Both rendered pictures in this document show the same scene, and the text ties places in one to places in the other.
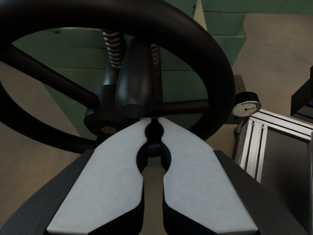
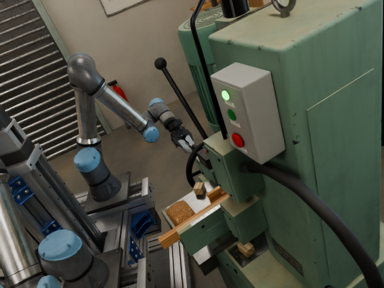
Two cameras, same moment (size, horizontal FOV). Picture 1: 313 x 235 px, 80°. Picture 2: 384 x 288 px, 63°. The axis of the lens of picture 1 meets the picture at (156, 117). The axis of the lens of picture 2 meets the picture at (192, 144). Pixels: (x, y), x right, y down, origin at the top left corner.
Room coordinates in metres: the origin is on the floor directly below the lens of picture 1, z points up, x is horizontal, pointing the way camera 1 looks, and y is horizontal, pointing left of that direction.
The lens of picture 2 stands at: (1.23, -0.31, 1.69)
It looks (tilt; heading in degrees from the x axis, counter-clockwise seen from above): 32 degrees down; 165
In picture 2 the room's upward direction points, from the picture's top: 21 degrees counter-clockwise
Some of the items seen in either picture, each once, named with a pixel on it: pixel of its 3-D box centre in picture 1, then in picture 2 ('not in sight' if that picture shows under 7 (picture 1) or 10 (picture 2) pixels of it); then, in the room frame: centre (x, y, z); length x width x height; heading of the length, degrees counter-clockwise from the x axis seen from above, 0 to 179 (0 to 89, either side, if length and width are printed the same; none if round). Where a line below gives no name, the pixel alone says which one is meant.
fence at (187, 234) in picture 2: not in sight; (255, 190); (0.51, 0.04, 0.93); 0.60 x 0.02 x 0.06; 91
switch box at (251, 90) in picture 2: not in sight; (248, 113); (0.79, -0.07, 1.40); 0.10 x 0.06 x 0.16; 1
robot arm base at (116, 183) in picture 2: not in sight; (102, 183); (-0.12, -0.43, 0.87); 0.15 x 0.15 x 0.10
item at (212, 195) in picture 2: not in sight; (234, 183); (0.43, 0.00, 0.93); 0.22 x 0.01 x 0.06; 91
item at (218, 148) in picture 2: not in sight; (234, 164); (0.68, -0.08, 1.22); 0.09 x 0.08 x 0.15; 1
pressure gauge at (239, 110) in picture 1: (242, 105); not in sight; (0.26, -0.20, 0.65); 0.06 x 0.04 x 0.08; 91
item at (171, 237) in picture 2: not in sight; (236, 194); (0.47, -0.01, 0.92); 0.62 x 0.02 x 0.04; 91
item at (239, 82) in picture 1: (227, 100); (202, 255); (0.33, -0.20, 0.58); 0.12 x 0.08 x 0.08; 1
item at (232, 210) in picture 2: not in sight; (243, 216); (0.65, -0.09, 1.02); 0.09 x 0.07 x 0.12; 91
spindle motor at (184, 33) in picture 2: not in sight; (223, 72); (0.47, 0.06, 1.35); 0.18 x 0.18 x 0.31
